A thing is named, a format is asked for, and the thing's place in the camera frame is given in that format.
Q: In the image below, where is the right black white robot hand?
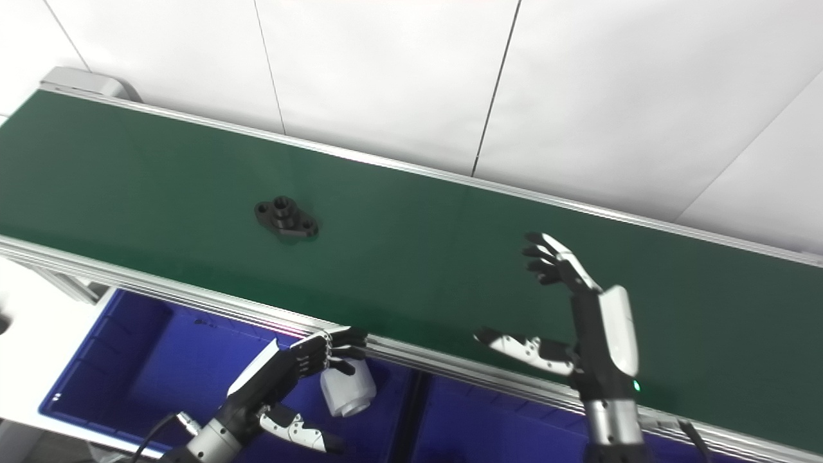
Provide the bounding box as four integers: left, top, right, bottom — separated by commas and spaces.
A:
474, 231, 642, 403

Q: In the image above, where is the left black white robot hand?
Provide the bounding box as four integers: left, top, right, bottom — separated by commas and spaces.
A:
225, 326, 368, 455

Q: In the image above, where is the black flange part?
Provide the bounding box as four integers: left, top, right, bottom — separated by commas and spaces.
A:
254, 196, 320, 243

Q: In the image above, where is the white cylindrical plastic part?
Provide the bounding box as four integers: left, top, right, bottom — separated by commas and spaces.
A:
320, 359, 378, 419

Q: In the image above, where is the blue plastic bin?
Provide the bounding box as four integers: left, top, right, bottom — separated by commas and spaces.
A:
39, 287, 420, 463
411, 373, 759, 463

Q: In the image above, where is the green conveyor belt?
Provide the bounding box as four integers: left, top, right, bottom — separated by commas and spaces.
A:
0, 80, 823, 463
0, 89, 823, 455

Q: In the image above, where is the aluminium conveyor support leg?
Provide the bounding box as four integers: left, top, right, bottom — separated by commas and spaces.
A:
35, 266, 107, 304

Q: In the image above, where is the grey conveyor end cover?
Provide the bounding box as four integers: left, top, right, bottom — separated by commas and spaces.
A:
40, 66, 142, 104

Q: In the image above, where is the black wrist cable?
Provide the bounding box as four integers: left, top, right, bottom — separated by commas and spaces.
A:
675, 418, 713, 463
132, 412, 201, 463

